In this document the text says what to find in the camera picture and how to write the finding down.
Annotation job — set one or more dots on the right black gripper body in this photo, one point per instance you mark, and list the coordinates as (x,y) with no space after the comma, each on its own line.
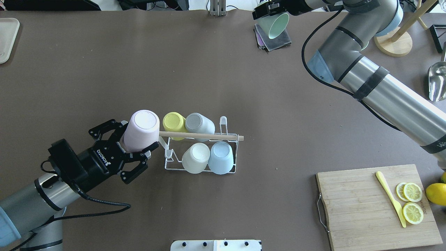
(292,7)

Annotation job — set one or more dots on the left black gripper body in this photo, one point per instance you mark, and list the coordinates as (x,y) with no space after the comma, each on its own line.
(91,163)

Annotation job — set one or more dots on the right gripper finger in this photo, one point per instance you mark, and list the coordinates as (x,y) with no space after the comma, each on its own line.
(267,9)

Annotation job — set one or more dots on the green plastic cup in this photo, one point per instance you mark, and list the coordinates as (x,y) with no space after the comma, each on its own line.
(274,25)

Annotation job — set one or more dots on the pink plastic cup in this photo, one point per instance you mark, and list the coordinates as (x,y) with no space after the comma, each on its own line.
(142,131)

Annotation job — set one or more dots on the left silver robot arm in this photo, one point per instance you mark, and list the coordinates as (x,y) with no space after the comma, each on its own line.
(28,214)

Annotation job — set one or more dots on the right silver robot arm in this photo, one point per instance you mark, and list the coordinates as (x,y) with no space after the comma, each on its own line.
(340,59)

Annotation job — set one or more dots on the yellow plastic cup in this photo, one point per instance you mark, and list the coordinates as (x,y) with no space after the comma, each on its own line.
(174,122)

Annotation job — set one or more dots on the white plastic cup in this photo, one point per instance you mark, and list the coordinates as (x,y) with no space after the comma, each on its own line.
(196,158)

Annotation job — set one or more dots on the grey plastic cup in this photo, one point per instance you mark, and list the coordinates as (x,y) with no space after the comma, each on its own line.
(199,124)

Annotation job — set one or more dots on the light blue plastic cup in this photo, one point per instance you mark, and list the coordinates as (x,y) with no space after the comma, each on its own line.
(221,158)

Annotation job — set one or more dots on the grey folded cloth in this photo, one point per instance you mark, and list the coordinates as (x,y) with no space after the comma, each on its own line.
(267,44)

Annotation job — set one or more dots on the wooden mug tree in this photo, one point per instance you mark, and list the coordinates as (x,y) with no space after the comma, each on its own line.
(398,42)

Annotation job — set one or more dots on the cream plastic tray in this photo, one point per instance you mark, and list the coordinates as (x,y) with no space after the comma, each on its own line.
(8,31)

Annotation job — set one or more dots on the metal scoop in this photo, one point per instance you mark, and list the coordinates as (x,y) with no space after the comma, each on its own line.
(437,79)

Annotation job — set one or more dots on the wooden cutting board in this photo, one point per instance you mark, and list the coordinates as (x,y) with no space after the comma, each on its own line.
(360,216)

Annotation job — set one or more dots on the lemon slice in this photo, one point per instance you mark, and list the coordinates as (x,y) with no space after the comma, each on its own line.
(413,213)
(409,192)

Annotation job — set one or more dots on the yellow plastic knife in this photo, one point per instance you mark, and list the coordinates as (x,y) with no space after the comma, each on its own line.
(396,205)

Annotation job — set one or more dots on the yellow lemon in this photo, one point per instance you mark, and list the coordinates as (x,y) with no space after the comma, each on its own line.
(443,178)
(436,193)

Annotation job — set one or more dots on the white wire cup holder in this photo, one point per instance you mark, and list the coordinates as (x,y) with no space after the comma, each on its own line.
(175,144)

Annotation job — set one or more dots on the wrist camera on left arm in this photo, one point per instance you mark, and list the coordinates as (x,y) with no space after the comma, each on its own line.
(67,165)

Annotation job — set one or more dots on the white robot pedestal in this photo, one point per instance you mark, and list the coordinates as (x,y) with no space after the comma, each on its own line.
(217,245)

